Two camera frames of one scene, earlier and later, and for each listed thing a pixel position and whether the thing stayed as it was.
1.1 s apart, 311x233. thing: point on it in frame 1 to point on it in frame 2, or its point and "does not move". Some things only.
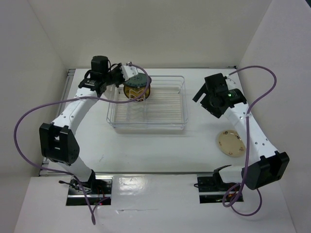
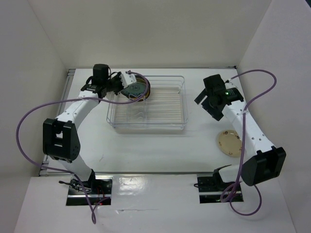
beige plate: (232, 143) does not move
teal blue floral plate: (139, 80) to (135, 89)
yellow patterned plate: (133, 92) to (140, 78)
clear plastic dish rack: (164, 107) does not move
